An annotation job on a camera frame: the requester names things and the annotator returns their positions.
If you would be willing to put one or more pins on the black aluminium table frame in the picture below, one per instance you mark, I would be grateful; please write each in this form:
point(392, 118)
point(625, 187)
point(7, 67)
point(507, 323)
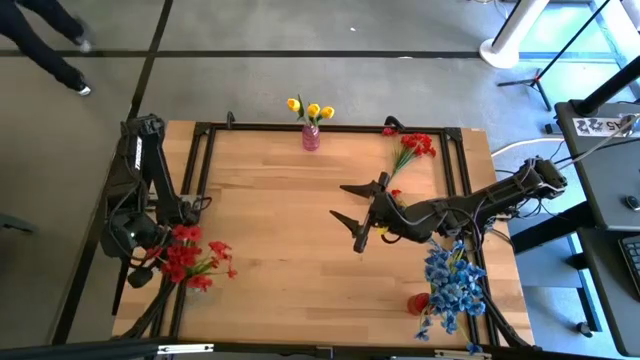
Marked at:
point(250, 126)

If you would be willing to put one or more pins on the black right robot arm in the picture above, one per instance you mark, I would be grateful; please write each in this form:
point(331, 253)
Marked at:
point(500, 192)

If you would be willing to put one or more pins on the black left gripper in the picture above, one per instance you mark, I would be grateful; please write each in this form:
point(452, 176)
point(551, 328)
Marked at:
point(186, 212)

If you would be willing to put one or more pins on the white printed label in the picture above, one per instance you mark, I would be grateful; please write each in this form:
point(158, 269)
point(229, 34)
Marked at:
point(600, 126)

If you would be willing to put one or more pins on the black desk with mouse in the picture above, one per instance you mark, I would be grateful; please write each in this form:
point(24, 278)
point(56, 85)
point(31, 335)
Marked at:
point(600, 175)

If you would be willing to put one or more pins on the red vase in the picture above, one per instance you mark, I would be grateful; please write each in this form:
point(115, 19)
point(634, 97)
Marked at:
point(417, 303)

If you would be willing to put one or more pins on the purple ribbed glass vase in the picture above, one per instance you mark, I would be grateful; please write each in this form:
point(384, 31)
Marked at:
point(310, 140)

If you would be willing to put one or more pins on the black desk with keyboard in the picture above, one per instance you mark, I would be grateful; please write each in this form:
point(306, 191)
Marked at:
point(605, 300)

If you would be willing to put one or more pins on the blue artificial flower bunch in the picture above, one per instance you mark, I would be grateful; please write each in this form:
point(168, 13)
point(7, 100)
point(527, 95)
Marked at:
point(457, 300)
point(440, 265)

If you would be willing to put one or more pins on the white column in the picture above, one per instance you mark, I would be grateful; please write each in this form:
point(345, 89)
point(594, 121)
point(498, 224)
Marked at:
point(510, 40)

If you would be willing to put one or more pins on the clear ribbed glass vase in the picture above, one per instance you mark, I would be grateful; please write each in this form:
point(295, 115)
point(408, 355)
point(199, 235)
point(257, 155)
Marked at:
point(199, 295)

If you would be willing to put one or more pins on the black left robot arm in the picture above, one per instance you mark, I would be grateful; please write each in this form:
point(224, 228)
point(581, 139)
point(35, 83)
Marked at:
point(137, 150)

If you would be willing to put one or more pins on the person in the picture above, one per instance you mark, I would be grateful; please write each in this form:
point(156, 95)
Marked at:
point(35, 45)

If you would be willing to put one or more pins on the small red flower head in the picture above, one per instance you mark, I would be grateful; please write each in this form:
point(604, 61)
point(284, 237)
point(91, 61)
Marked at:
point(389, 132)
point(396, 192)

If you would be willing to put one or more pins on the red artificial flower bunch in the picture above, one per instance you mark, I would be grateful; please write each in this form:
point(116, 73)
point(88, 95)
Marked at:
point(220, 247)
point(417, 142)
point(182, 255)

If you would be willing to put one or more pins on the black keyboard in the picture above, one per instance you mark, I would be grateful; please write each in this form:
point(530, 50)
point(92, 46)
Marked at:
point(631, 265)

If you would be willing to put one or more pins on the yellow artificial tulip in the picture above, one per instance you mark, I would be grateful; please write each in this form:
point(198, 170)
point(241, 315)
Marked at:
point(327, 112)
point(313, 110)
point(293, 104)

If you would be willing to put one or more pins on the black computer mouse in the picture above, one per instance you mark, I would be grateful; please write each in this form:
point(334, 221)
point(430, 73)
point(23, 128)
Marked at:
point(633, 202)

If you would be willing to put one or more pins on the silver aluminium bracket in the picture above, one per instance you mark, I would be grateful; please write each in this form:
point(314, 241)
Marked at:
point(185, 348)

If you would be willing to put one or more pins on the small blue flower sprig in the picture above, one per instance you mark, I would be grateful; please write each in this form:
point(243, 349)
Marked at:
point(423, 335)

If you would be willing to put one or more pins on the black pole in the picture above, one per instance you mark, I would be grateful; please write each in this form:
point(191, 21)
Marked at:
point(610, 85)

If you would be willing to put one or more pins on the black tripod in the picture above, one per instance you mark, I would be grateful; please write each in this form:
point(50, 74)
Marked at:
point(537, 77)

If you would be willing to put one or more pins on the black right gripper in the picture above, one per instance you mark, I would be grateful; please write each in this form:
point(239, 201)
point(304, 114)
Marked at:
point(385, 215)

